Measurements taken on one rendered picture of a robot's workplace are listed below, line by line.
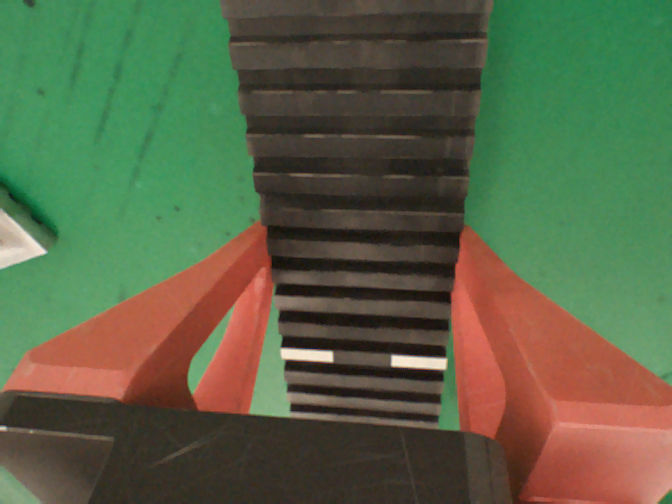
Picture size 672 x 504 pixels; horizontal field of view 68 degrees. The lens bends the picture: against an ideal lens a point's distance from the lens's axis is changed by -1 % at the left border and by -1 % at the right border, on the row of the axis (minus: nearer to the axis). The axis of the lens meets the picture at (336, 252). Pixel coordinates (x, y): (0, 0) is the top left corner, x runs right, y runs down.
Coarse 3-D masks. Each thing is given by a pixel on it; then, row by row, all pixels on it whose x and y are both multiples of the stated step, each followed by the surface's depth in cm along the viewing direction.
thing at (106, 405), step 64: (256, 256) 12; (128, 320) 8; (192, 320) 9; (256, 320) 13; (64, 384) 7; (128, 384) 7; (0, 448) 7; (64, 448) 7; (128, 448) 6; (192, 448) 6; (256, 448) 6; (320, 448) 6; (384, 448) 6; (448, 448) 6
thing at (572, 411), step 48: (480, 240) 12; (480, 288) 10; (528, 288) 10; (480, 336) 12; (528, 336) 8; (576, 336) 8; (480, 384) 12; (528, 384) 7; (576, 384) 7; (624, 384) 7; (480, 432) 11; (528, 432) 7; (576, 432) 6; (624, 432) 6; (528, 480) 7; (576, 480) 7; (624, 480) 7
